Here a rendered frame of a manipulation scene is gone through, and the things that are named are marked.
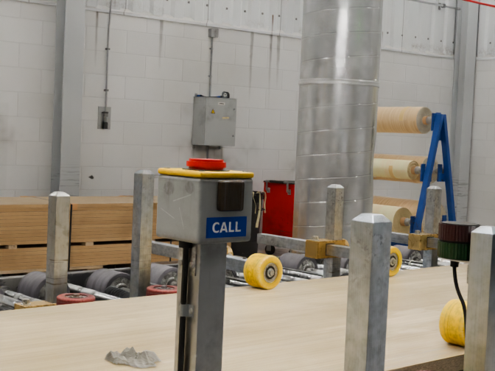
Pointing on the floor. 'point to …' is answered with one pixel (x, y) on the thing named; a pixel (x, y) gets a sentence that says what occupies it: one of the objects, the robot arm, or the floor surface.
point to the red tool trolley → (278, 210)
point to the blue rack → (440, 130)
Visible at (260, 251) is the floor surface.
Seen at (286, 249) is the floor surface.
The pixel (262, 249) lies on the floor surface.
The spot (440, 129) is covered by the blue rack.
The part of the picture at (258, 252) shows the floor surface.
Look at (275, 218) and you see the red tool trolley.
